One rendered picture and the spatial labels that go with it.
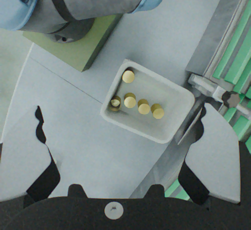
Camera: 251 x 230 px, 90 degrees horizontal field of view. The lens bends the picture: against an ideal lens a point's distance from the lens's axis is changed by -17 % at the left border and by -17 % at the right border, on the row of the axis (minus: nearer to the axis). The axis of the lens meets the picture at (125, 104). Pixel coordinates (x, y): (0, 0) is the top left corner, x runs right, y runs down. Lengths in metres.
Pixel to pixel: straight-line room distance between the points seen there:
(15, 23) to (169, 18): 0.40
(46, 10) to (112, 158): 0.52
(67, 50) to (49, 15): 0.20
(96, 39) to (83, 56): 0.05
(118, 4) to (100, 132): 0.43
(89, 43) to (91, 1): 0.21
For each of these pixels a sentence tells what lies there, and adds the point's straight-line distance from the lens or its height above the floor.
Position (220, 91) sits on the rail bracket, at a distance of 0.30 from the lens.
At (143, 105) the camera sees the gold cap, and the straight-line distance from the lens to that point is 0.43.
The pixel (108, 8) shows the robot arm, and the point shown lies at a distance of 0.22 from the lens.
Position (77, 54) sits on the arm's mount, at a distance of 0.41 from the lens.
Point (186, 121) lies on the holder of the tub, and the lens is 0.53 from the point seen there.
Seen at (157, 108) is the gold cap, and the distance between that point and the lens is 0.44.
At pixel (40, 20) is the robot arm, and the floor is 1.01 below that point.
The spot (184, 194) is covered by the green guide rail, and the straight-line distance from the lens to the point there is 0.46.
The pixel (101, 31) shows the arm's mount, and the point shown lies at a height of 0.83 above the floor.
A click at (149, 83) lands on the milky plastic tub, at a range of 0.46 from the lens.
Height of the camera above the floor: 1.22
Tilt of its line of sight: 71 degrees down
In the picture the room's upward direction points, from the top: 177 degrees counter-clockwise
